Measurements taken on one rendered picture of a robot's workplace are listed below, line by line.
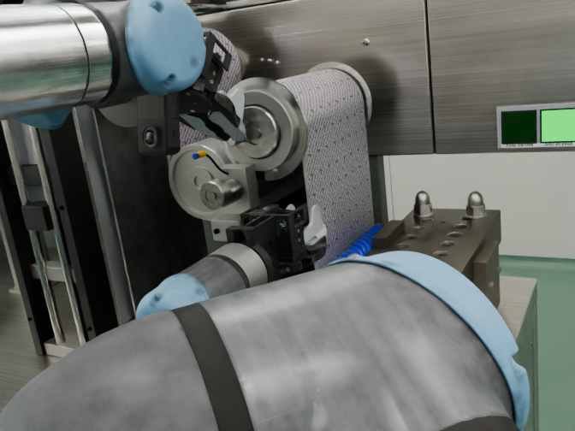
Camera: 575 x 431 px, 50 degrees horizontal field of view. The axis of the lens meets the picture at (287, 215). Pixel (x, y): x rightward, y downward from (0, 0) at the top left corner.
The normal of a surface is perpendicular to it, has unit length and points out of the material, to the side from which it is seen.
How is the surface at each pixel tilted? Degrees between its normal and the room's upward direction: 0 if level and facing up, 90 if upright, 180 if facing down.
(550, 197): 90
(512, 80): 90
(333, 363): 44
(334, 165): 90
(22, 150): 90
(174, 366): 31
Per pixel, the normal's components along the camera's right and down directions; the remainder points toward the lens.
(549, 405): -0.12, -0.95
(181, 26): 0.81, 0.06
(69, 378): -0.52, -0.70
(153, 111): -0.51, 0.10
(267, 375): 0.19, -0.52
